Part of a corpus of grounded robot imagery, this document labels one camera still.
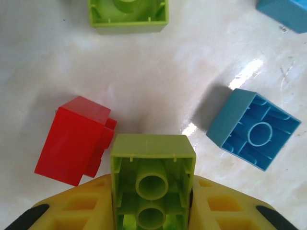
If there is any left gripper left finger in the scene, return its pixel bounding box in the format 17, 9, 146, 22
4, 174, 113, 230

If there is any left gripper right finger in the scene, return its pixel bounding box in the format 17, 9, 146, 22
189, 175, 307, 230

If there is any red square lego brick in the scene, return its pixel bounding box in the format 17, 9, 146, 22
34, 95, 118, 187

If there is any green long lego brick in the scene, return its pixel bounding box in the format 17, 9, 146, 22
109, 134, 197, 230

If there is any green square lego brick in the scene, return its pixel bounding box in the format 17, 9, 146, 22
87, 0, 169, 35

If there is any blue long lego brick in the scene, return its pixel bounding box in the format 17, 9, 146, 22
255, 0, 307, 34

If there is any blue square lego brick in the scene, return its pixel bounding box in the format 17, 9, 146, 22
205, 88, 302, 171

